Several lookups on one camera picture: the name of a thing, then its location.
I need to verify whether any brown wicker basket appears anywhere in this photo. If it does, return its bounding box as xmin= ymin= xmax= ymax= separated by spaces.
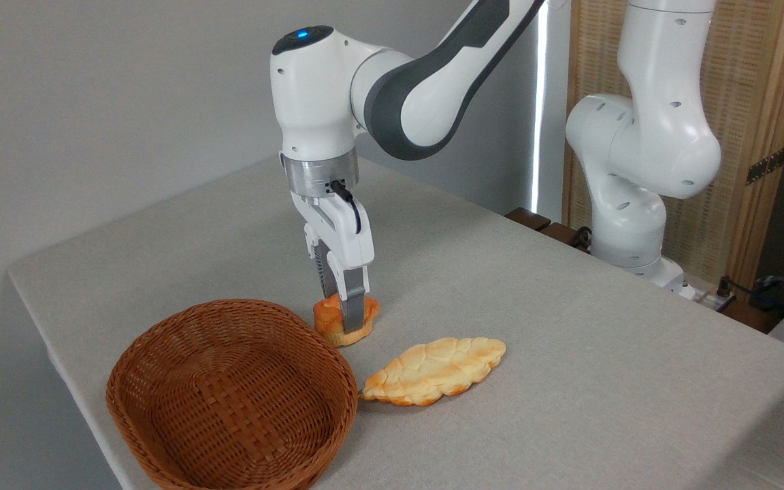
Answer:
xmin=105 ymin=298 xmax=359 ymax=490

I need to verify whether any dark metal screen hinge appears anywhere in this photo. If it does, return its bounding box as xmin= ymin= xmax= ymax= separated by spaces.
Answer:
xmin=746 ymin=146 xmax=784 ymax=186

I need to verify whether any dark brown wooden block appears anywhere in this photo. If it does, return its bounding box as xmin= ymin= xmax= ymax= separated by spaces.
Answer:
xmin=505 ymin=207 xmax=552 ymax=233
xmin=540 ymin=222 xmax=581 ymax=247

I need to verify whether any orange muffin-shaped bread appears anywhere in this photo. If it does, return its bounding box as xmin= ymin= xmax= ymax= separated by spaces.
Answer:
xmin=312 ymin=293 xmax=380 ymax=348

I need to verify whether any white power strip with plug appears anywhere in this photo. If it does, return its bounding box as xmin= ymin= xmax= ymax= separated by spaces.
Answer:
xmin=690 ymin=275 xmax=738 ymax=314

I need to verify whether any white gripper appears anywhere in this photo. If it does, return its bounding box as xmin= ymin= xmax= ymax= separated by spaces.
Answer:
xmin=289 ymin=191 xmax=376 ymax=335

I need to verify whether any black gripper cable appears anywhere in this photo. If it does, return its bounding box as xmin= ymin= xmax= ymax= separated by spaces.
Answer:
xmin=329 ymin=180 xmax=363 ymax=235

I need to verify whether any flat leaf-shaped bread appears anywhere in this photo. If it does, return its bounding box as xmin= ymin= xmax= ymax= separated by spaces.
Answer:
xmin=361 ymin=337 xmax=507 ymax=408

